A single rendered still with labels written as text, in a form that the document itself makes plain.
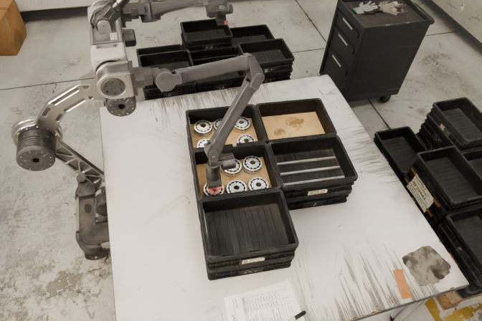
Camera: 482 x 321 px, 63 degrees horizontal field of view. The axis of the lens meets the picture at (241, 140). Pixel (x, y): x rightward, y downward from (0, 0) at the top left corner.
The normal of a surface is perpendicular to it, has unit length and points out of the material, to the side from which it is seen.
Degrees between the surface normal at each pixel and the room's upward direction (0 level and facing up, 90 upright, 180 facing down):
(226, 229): 0
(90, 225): 0
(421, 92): 0
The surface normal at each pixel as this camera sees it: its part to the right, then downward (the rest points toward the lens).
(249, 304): 0.06, -0.67
